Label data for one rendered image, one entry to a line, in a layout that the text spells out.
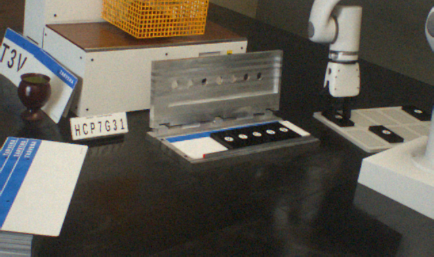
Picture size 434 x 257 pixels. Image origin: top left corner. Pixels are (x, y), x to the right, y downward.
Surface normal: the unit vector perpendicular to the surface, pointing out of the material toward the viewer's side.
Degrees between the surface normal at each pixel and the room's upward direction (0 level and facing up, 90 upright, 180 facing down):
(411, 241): 0
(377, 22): 90
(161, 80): 81
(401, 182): 90
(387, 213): 0
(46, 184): 0
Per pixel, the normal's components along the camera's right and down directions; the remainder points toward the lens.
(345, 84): 0.50, 0.16
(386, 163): 0.08, -0.94
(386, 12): -0.69, 0.16
